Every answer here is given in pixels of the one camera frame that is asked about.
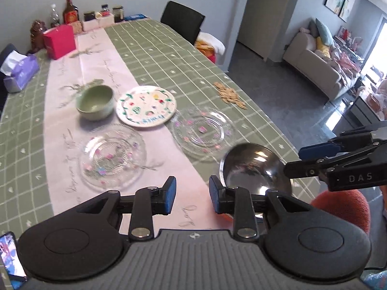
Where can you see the tall dark jar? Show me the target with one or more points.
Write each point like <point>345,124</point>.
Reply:
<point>118,13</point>

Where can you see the brown ceramic jar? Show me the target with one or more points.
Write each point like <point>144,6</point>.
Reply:
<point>37,30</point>

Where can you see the beige wooden door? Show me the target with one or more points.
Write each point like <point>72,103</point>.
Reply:
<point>261,24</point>

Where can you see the beige sofa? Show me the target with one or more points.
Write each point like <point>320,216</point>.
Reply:
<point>327,74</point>

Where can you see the clear plastic bottle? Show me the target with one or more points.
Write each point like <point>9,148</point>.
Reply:
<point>54,17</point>

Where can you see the far left black chair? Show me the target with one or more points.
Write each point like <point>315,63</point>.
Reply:
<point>9,59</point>

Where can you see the dark glass jar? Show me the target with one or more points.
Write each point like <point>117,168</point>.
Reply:
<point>89,15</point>

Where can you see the white cloth on stool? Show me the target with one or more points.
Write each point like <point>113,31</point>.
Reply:
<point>211,40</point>

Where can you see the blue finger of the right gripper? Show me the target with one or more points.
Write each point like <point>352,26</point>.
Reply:
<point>319,151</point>
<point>307,168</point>

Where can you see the pink table runner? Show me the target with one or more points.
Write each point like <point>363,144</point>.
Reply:
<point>66,131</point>

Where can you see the teal cushion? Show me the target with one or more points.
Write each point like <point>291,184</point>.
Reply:
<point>324,32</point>

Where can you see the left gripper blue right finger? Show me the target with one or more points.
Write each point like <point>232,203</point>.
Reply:
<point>236,202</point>

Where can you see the red gift box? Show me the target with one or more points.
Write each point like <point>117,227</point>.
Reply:
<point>59,41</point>

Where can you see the orange steel bowl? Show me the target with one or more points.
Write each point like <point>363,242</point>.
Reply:
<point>225,221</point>

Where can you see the clear glass plate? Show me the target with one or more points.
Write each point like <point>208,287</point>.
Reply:
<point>110,157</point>
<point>203,131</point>

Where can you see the wall picture right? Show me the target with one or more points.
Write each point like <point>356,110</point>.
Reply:
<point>346,9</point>

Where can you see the smartphone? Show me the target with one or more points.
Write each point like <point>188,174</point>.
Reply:
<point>11,262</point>

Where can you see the right black chair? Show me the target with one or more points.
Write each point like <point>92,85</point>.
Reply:
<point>183,20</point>

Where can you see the blue steel bowl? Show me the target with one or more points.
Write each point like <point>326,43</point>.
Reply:
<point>255,168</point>

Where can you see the green ceramic bowl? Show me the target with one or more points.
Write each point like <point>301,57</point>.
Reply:
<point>96,103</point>

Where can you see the green checked tablecloth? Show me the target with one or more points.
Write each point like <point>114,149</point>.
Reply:
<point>42,132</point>

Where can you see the purple tissue box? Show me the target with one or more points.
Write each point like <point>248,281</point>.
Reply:
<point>23,72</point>

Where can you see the blue packet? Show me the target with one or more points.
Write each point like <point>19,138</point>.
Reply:
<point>134,17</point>

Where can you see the pile of seeds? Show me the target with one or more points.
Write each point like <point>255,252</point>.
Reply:
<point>229,95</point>

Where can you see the painted white ceramic plate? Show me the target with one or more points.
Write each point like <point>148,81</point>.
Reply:
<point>146,106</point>

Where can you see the white condiment box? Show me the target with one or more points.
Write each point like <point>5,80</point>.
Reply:
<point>102,22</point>

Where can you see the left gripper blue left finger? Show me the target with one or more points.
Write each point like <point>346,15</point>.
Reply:
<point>148,202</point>

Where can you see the brown liquor bottle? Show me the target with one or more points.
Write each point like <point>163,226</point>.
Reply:
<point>70,13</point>

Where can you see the black chair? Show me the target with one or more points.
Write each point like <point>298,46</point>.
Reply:
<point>183,20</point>
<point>9,59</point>

